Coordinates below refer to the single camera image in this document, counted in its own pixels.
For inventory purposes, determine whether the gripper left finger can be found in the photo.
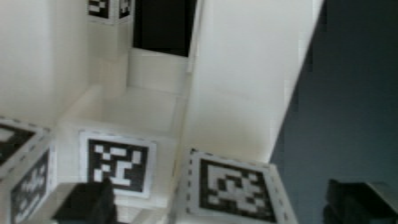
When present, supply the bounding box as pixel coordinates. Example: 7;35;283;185
52;180;117;224

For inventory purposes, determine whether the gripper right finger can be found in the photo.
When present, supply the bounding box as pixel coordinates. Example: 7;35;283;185
323;179;398;224

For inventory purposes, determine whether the white chair back frame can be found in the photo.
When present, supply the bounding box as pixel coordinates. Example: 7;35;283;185
0;0;323;224

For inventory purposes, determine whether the white chair leg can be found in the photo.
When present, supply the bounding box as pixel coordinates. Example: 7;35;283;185
87;0;135;99

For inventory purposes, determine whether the white tagged cube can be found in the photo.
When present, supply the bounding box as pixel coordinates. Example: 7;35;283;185
167;149;299;224
0;116;53;224

